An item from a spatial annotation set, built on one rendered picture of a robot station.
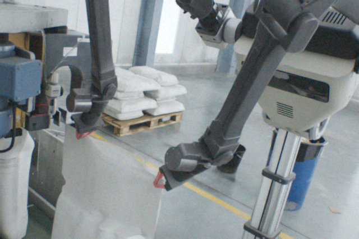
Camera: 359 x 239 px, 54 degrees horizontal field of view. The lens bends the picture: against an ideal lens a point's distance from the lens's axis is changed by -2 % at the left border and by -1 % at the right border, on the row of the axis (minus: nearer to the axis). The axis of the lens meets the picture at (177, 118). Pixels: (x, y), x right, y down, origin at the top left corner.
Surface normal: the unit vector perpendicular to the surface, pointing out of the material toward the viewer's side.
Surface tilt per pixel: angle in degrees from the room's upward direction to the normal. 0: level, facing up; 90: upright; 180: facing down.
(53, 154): 90
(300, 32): 119
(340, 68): 40
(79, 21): 90
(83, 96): 105
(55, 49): 90
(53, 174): 90
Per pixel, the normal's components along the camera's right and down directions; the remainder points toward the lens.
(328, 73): -0.26, -0.64
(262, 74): 0.33, 0.76
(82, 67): 0.76, 0.32
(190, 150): 0.55, -0.65
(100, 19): 0.55, 0.58
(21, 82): 0.96, 0.23
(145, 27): -0.62, 0.13
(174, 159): -0.70, -0.15
